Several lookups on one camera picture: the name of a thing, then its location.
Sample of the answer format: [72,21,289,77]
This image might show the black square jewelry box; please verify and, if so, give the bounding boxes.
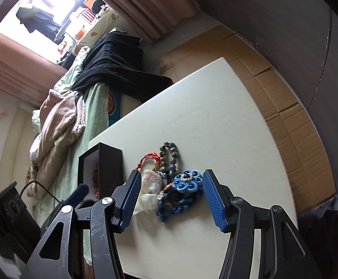
[77,143,124,202]

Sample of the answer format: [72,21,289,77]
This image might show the white butterfly brooch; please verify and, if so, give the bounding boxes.
[133,169,163,215]

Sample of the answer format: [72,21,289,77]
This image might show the red braided string bracelet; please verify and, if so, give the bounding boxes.
[137,152,161,173]

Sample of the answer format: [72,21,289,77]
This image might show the dark green bead bracelet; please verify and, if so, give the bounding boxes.
[159,141,179,178]

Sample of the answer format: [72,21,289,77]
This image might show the blue flower bead bracelet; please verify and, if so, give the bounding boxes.
[156,168,204,223]

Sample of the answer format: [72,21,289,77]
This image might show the flattened cardboard sheets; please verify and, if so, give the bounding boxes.
[158,25,336,213]

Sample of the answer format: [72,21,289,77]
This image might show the pink crumpled blanket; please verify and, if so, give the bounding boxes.
[26,90,86,200]

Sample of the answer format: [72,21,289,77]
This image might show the green bed sheet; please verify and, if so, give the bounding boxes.
[34,46,109,225]

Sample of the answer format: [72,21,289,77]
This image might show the black knitted garment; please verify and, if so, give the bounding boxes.
[71,31,173,103]

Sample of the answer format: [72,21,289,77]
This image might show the white low table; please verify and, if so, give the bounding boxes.
[89,58,296,278]

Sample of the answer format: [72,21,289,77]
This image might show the pink left curtain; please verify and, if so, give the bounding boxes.
[0,33,67,106]

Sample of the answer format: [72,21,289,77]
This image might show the pink curtain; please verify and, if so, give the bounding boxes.
[0,33,67,106]
[103,0,199,42]

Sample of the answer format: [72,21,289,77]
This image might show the dark hanging clothes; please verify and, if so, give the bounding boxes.
[16,6,61,42]

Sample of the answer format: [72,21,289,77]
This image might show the pink right curtain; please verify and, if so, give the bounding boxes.
[103,0,199,42]

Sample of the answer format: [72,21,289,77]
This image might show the black cable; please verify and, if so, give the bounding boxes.
[19,180,62,204]

